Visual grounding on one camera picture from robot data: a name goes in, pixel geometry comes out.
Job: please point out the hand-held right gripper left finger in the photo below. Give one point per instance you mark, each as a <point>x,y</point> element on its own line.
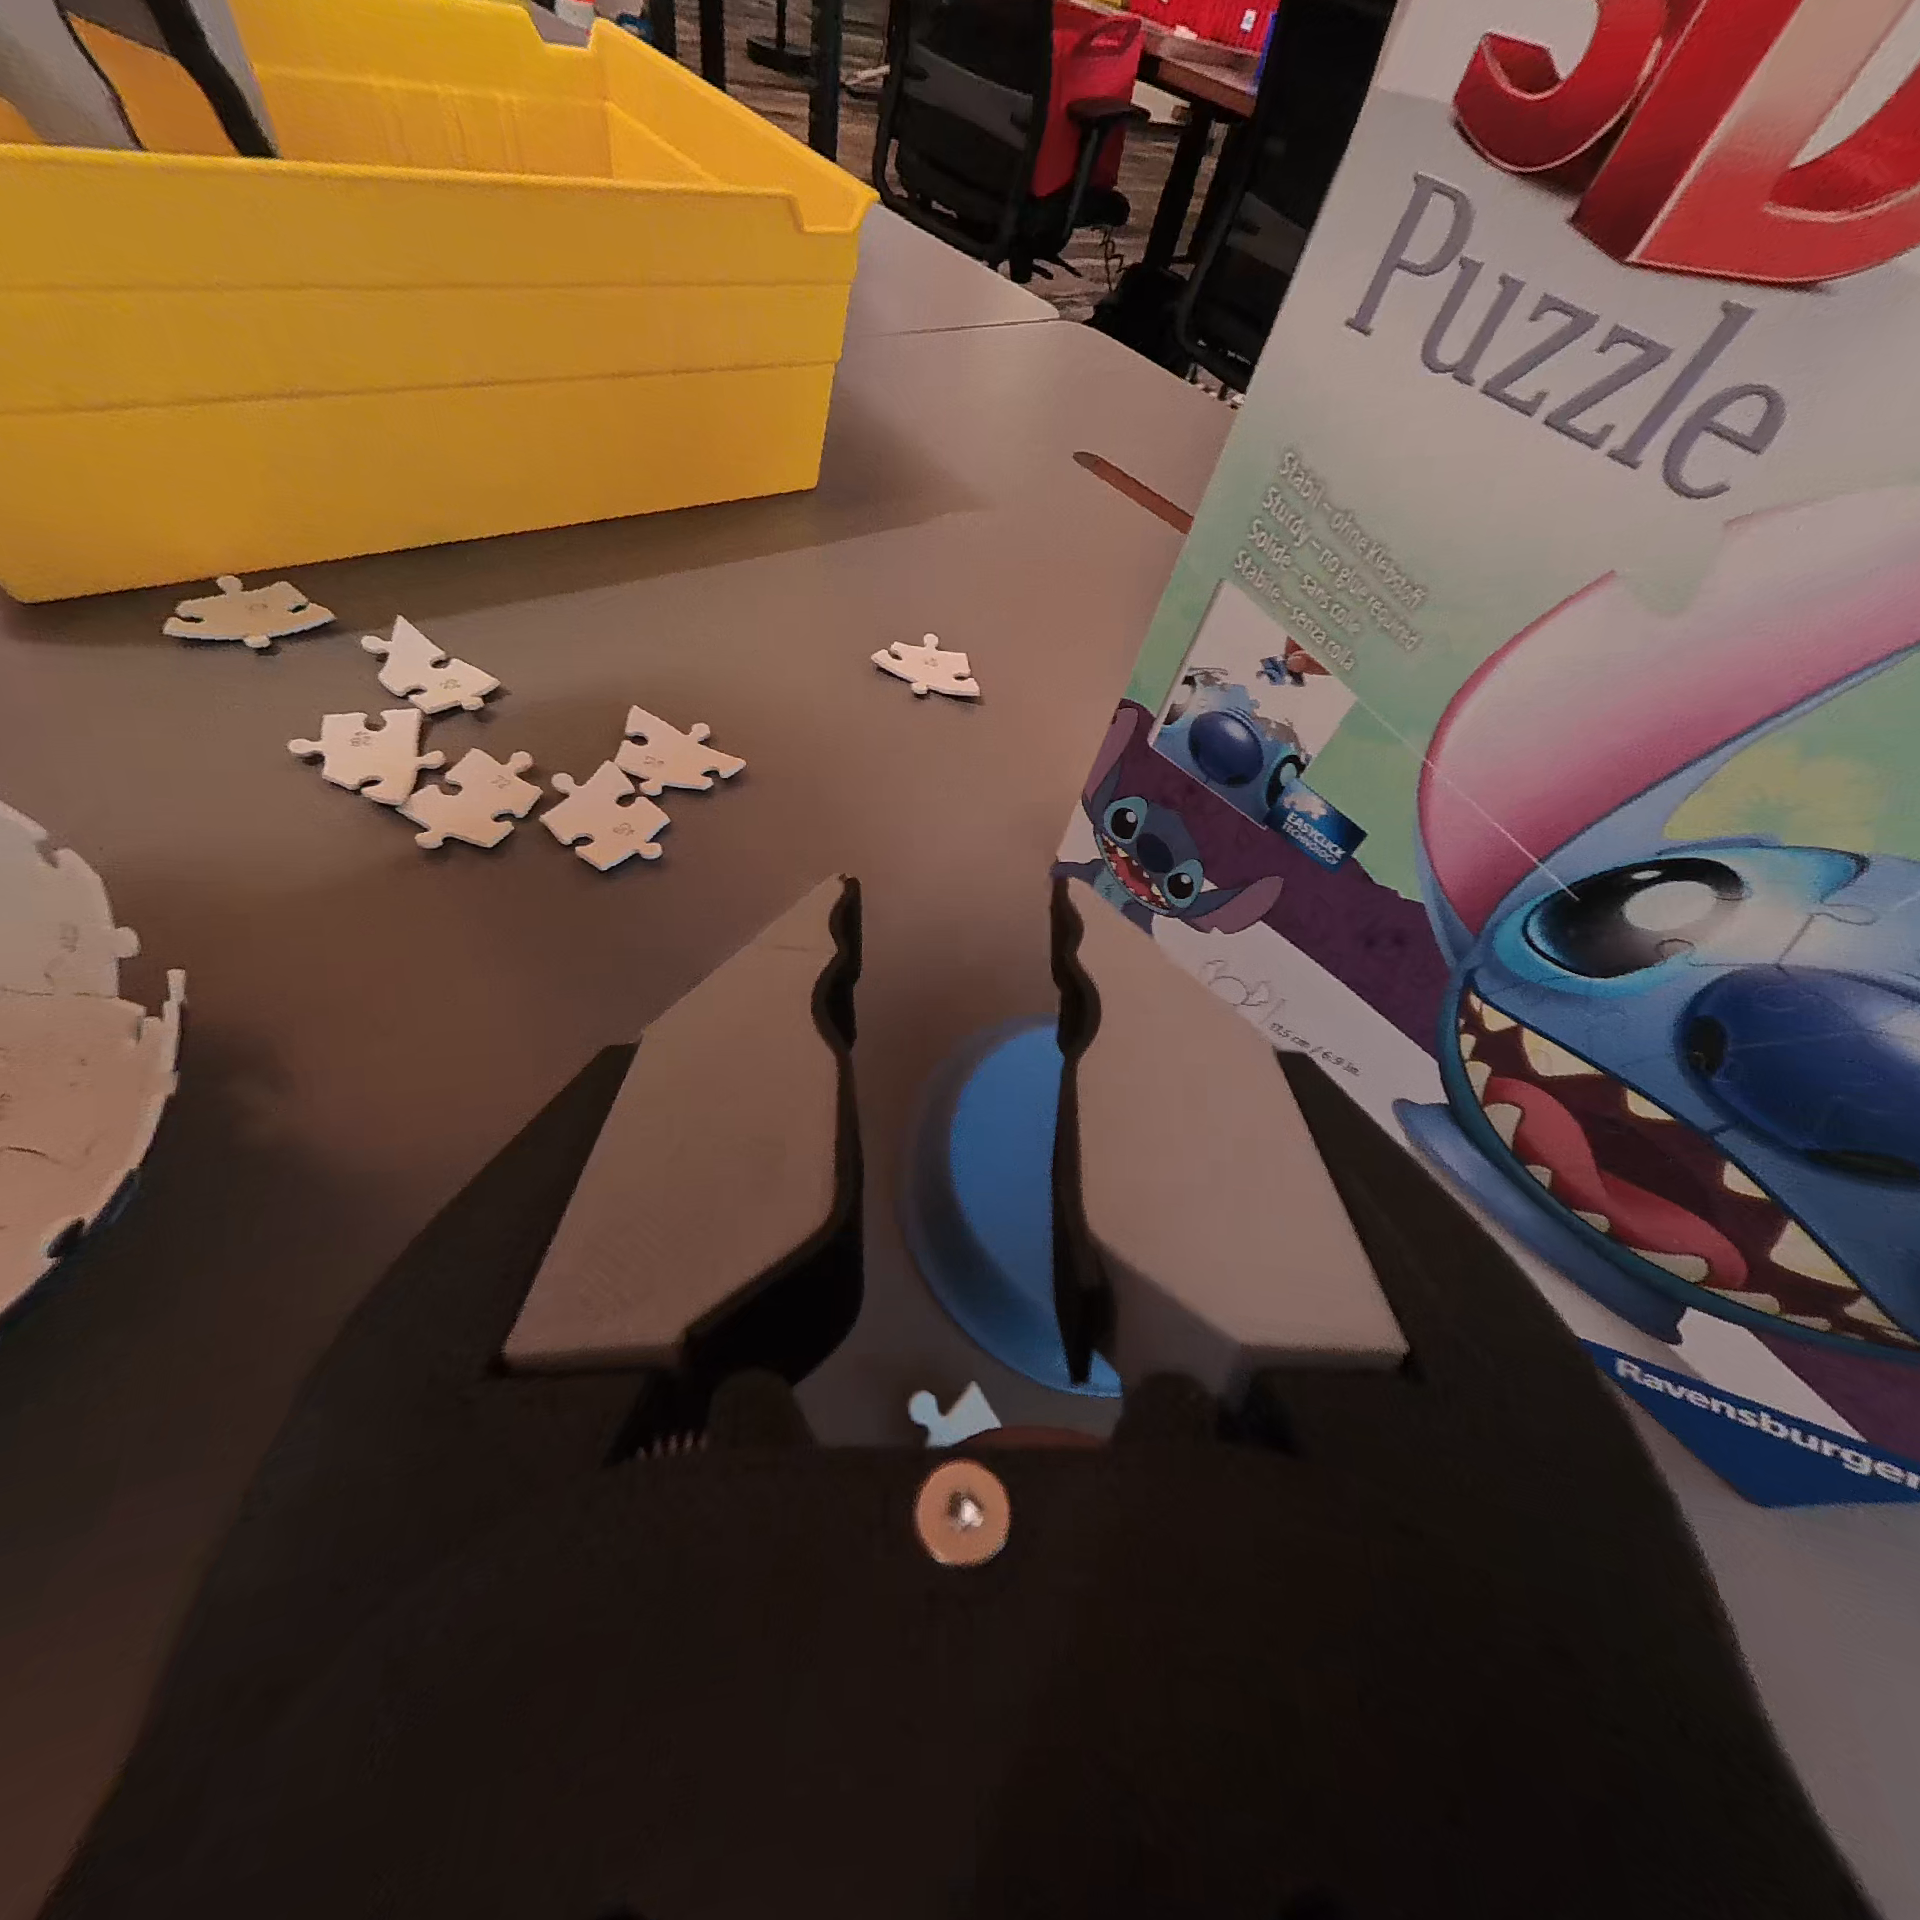
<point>704,1185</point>

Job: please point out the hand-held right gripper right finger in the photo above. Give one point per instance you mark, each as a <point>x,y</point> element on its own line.
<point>1214,1200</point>

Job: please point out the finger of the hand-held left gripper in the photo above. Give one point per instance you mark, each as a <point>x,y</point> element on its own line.
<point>36,77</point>
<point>172,45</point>

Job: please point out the yellow plastic bin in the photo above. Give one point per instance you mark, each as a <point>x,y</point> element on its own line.
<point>422,376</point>

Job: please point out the partly built puzzle ball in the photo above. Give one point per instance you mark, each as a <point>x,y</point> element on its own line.
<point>60,1049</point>

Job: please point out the colourful cardboard puzzle box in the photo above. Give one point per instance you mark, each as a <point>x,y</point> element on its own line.
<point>1575,600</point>

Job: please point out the blue round plastic stand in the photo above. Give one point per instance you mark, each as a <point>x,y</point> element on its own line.
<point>991,1171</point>

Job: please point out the pale blue jigsaw piece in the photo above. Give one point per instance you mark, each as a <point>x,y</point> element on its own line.
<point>956,1417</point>

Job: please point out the black and red office chair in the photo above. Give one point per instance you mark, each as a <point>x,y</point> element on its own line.
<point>975,120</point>

